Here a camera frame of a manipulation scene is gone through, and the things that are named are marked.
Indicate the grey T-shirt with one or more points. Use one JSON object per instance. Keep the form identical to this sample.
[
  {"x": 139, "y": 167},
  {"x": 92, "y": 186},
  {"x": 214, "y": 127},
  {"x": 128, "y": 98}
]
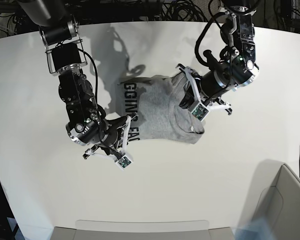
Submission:
[{"x": 155, "y": 101}]

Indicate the grey box at right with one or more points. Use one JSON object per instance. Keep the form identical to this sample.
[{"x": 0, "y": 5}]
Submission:
[{"x": 277, "y": 215}]

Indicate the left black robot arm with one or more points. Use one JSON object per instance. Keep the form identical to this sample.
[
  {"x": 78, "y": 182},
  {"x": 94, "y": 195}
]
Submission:
[{"x": 237, "y": 33}]

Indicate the right gripper body with white bracket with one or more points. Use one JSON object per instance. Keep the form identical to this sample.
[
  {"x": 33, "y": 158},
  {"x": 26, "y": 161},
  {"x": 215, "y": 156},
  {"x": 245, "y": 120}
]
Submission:
[{"x": 109, "y": 139}]

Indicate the blue cloth at bottom right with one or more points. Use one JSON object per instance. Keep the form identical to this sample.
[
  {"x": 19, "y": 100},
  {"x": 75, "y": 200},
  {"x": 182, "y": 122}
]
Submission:
[{"x": 252, "y": 228}]

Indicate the left gripper body with white bracket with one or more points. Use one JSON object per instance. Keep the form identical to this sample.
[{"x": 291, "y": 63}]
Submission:
[{"x": 208, "y": 89}]

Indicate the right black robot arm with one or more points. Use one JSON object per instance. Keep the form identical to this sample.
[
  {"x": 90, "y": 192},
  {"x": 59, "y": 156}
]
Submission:
[{"x": 66, "y": 57}]

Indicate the grey box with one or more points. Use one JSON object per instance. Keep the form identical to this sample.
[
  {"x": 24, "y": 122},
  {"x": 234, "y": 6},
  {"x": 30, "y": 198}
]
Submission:
[
  {"x": 176, "y": 230},
  {"x": 277, "y": 215}
]

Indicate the grey box at bottom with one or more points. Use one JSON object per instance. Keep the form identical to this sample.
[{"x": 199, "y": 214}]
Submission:
[{"x": 176, "y": 230}]

